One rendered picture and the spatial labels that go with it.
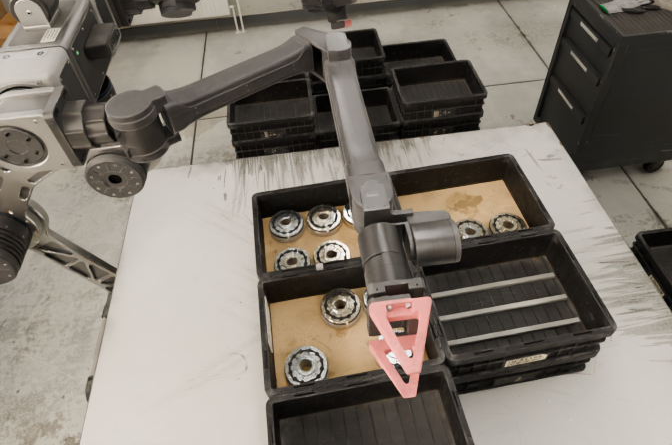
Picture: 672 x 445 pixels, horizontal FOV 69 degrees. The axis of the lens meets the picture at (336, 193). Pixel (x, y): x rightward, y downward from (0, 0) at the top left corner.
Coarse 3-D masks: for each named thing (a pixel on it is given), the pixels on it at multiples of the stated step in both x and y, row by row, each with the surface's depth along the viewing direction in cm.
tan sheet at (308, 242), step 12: (264, 228) 148; (348, 228) 147; (264, 240) 145; (300, 240) 144; (312, 240) 144; (324, 240) 144; (336, 240) 144; (348, 240) 144; (276, 252) 142; (312, 252) 141; (312, 264) 139
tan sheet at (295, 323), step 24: (360, 288) 132; (288, 312) 129; (312, 312) 128; (288, 336) 124; (312, 336) 124; (336, 336) 123; (360, 336) 123; (336, 360) 119; (360, 360) 119; (288, 384) 116
